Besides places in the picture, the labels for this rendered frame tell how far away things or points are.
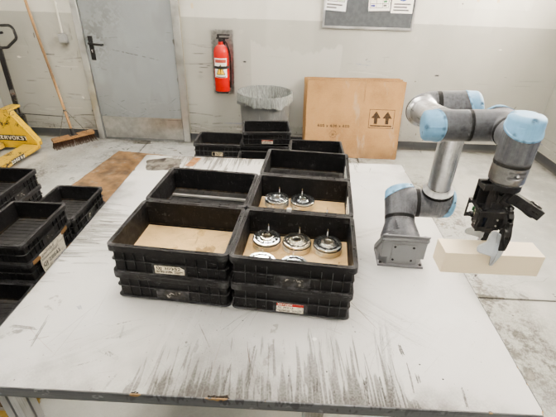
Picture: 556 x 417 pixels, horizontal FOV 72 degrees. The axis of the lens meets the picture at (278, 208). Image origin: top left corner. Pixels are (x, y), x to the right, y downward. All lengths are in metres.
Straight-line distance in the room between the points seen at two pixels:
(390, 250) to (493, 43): 3.47
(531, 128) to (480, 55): 3.81
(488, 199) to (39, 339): 1.32
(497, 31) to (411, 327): 3.77
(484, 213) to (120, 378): 1.04
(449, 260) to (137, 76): 4.06
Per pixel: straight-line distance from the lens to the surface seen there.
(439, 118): 0.99
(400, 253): 1.57
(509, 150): 0.95
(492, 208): 1.01
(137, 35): 4.56
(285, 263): 1.18
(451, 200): 1.64
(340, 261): 1.37
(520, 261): 1.12
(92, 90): 4.88
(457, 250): 1.05
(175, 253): 1.25
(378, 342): 1.31
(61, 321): 1.47
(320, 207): 1.66
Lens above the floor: 1.67
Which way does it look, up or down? 31 degrees down
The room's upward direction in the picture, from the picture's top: 2 degrees clockwise
